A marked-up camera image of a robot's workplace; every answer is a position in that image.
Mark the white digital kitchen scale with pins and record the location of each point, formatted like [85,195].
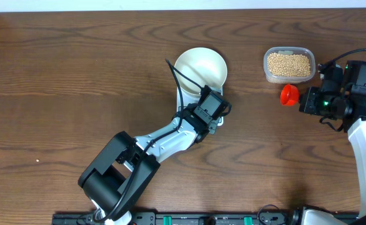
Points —
[188,98]

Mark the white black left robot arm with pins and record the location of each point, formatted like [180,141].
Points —
[119,174]

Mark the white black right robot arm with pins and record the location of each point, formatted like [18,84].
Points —
[342,96]

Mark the clear container of soybeans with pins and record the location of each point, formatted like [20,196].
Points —
[290,65]

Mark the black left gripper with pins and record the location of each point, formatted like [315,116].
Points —
[210,123]

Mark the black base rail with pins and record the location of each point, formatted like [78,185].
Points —
[268,215]

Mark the cream round bowl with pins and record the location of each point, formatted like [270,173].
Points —
[204,66]

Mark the red plastic measuring scoop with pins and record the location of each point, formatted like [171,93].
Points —
[289,95]

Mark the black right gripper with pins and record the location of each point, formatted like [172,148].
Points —
[307,100]

